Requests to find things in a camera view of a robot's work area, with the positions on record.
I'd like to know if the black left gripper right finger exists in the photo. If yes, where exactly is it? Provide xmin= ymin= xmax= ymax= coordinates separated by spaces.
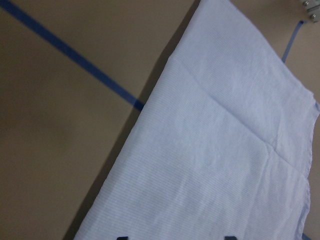
xmin=224 ymin=236 xmax=237 ymax=240

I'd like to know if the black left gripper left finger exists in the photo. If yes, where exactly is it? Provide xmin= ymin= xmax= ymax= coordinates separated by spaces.
xmin=116 ymin=236 xmax=129 ymax=240

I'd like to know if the light blue striped shirt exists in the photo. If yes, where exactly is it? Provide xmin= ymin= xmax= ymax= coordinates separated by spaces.
xmin=75 ymin=0 xmax=320 ymax=240

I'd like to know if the aluminium frame post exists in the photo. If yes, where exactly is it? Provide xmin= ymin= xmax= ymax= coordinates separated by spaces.
xmin=299 ymin=0 xmax=320 ymax=23

